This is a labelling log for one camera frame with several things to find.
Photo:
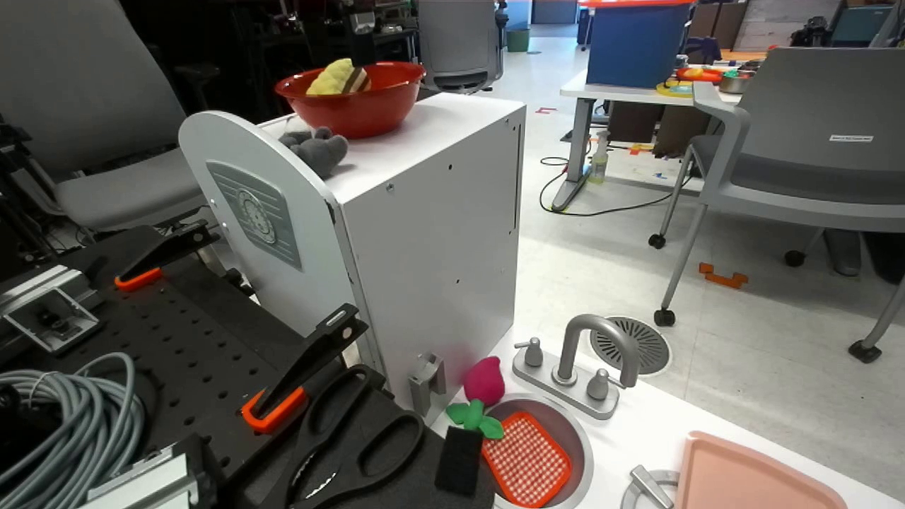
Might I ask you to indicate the grey plush toy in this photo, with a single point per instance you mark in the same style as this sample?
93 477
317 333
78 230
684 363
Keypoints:
314 150

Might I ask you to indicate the grey toy stove burner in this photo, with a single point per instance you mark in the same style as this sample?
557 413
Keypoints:
652 484

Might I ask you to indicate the small clear bottle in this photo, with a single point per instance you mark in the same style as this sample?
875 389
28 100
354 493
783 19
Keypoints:
598 159

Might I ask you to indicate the small black block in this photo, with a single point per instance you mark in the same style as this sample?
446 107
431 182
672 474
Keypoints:
460 463

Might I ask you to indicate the silver aluminium frame piece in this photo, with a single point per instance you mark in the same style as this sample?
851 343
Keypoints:
47 316

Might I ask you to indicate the pink cutting board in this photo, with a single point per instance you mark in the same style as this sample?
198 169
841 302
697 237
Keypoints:
745 477

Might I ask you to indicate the yellow desk item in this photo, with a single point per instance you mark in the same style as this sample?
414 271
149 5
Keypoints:
675 88

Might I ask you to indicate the yellow plushy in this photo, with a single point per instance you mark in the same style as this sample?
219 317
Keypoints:
331 80

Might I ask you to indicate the grey office chair backrest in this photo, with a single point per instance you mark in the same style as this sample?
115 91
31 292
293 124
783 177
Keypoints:
460 39

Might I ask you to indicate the large grey padded chair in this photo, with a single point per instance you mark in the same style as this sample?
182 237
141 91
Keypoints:
102 95

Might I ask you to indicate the red bowl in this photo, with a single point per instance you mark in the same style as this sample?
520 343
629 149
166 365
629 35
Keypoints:
363 114

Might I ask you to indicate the silver aluminium extrusion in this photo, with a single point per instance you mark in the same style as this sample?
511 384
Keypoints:
141 481

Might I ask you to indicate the white toy kitchen counter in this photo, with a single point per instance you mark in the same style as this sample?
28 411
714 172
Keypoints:
659 425

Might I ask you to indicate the black scissors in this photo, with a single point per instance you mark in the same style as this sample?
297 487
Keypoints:
368 454

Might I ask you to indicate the grey chair with casters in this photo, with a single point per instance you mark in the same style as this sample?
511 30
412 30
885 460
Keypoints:
810 143

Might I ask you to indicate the grey toy sink basin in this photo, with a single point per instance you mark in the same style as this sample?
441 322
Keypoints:
544 408

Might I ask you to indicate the white toy kitchen cabinet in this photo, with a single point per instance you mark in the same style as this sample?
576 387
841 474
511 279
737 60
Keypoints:
434 237

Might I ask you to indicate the grey toy faucet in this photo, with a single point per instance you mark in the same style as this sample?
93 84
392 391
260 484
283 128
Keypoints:
566 363

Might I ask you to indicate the orange desk item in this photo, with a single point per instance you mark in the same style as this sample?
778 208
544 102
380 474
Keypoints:
697 76

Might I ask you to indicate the black pegboard table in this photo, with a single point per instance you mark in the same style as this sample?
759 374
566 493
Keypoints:
188 348

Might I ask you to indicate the small orange floor tape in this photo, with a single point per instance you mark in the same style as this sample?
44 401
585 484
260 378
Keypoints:
721 275

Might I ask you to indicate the white desk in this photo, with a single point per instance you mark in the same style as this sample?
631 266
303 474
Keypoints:
602 87

